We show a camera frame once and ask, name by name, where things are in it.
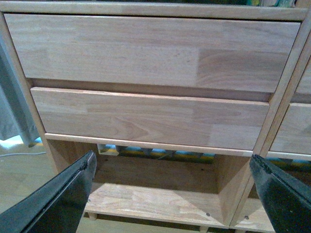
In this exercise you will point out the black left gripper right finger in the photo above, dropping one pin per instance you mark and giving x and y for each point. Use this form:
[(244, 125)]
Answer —
[(285, 199)]

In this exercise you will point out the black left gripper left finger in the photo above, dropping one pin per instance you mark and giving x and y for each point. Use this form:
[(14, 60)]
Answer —
[(58, 205)]

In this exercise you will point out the right wooden shelf unit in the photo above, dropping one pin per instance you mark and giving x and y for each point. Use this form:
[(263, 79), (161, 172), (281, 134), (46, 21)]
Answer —
[(249, 214)]

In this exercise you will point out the wooden shelf unit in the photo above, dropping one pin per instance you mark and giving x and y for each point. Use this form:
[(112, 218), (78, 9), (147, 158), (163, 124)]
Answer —
[(249, 214), (160, 190)]

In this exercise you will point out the left wooden shelf unit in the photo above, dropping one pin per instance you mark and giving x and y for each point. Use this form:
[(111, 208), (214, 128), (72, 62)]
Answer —
[(160, 190)]

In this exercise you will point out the lower right wooden drawer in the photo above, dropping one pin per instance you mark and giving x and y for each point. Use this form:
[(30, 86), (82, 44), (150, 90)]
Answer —
[(294, 134)]

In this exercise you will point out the wooden drawer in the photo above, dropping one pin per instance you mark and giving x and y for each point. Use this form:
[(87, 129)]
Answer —
[(294, 134), (303, 90), (200, 53), (189, 121)]

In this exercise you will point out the lower left wooden drawer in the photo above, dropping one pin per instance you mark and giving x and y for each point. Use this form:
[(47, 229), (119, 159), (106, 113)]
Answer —
[(189, 121)]

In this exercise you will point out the upper right wooden drawer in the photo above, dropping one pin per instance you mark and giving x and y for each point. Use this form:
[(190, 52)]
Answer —
[(303, 90)]

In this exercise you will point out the upper left wooden drawer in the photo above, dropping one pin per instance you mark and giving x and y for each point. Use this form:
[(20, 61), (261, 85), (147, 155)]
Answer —
[(200, 53)]

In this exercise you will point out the thin green book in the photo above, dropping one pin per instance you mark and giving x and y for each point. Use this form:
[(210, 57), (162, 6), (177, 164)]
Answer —
[(277, 3)]

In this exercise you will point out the green illustrated thick book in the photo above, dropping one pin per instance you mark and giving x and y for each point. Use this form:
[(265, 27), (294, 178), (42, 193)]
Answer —
[(253, 2)]

